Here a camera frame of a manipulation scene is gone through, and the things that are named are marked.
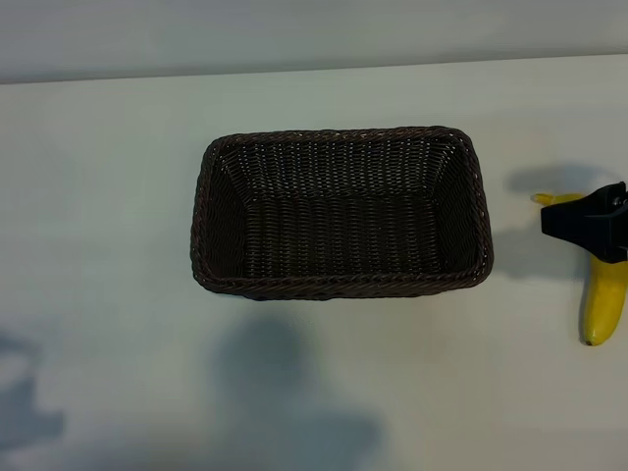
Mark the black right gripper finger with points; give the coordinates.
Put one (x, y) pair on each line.
(591, 208)
(586, 235)

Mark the yellow banana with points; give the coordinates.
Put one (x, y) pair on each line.
(603, 304)

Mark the dark brown wicker basket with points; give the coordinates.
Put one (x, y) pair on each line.
(343, 230)

